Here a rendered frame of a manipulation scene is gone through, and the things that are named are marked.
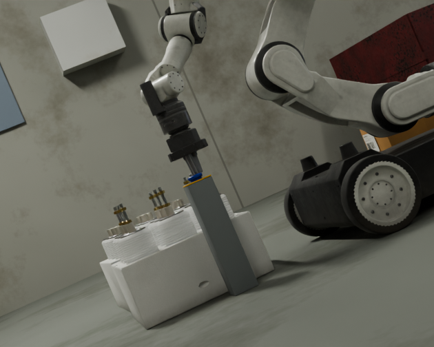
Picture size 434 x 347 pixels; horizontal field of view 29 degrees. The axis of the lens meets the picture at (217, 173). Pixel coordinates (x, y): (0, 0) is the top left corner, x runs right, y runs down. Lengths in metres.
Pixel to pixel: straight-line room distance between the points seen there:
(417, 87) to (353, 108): 0.19
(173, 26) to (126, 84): 3.75
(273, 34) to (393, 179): 0.53
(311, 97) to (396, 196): 0.37
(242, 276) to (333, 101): 0.55
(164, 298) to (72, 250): 3.87
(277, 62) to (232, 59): 4.17
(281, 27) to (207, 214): 0.56
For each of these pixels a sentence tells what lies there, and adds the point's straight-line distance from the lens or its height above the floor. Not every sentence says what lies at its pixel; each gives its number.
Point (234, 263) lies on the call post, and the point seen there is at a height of 0.08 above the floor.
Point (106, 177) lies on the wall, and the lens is 6.19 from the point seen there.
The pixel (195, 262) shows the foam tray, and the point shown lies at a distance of 2.32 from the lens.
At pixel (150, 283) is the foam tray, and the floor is 0.11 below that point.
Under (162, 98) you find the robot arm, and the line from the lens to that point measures 2.38.
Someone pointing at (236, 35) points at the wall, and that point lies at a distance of 6.50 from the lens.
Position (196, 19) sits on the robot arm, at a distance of 2.54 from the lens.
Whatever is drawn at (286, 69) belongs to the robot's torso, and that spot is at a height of 0.49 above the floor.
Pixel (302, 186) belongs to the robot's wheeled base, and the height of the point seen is 0.18.
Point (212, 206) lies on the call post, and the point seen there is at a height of 0.24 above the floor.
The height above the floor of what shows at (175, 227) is 0.22.
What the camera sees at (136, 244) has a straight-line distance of 2.33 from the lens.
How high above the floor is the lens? 0.31
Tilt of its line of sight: level
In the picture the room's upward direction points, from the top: 24 degrees counter-clockwise
